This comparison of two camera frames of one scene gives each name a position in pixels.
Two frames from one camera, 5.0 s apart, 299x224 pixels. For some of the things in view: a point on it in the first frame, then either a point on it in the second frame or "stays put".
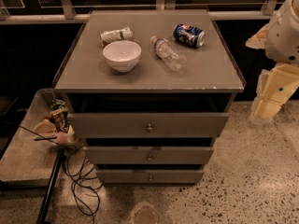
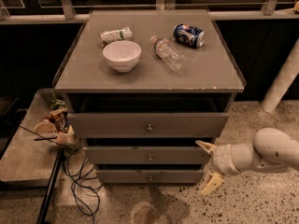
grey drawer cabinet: [149, 91] stays put
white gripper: [282, 39] -> [221, 160]
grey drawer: [149, 155] stays put
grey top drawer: [149, 125] stays put
